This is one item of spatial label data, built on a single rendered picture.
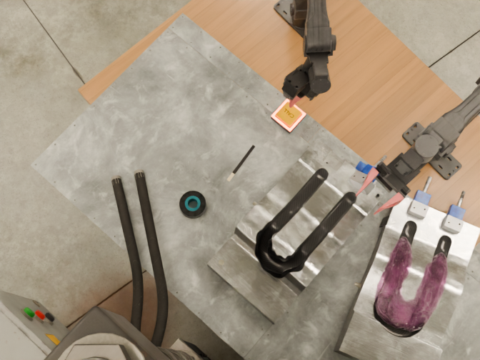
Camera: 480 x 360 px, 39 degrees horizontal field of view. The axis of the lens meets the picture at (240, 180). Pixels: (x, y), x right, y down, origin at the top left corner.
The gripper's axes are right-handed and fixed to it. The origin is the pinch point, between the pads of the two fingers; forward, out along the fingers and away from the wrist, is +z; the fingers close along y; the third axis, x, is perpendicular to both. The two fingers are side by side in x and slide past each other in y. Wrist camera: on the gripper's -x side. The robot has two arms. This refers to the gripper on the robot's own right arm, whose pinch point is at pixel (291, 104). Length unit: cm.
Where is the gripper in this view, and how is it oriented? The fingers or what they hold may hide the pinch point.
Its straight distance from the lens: 205.0
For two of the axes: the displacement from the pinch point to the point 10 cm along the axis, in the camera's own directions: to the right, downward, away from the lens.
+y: 7.5, 6.3, -1.9
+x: 5.7, -4.8, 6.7
